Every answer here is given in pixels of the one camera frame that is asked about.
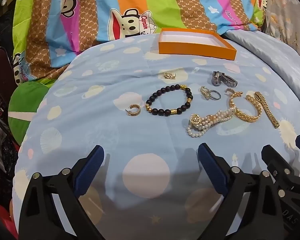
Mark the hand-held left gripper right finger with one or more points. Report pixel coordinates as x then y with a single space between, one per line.
211 163

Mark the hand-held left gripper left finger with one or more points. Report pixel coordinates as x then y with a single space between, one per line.
93 158

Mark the gold watch band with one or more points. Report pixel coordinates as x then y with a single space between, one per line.
267 110

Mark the orange shallow cardboard box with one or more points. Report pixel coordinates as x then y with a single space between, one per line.
190 52

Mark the light blue spotted sheet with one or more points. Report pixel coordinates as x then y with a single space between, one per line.
90 120

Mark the gold hoop earring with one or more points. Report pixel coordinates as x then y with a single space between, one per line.
134 110

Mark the silver wristwatch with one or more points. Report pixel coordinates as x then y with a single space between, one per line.
222 79

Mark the green pillow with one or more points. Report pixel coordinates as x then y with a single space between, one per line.
25 105

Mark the light blue quilted blanket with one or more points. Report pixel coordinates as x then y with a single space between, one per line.
272 47

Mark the red plastic item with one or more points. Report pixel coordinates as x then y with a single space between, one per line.
5 220

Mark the dark chair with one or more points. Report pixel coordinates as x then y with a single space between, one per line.
0 80

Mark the grey floral cloth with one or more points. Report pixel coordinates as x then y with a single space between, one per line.
287 10

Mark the striped monkey print blanket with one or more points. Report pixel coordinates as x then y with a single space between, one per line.
90 17

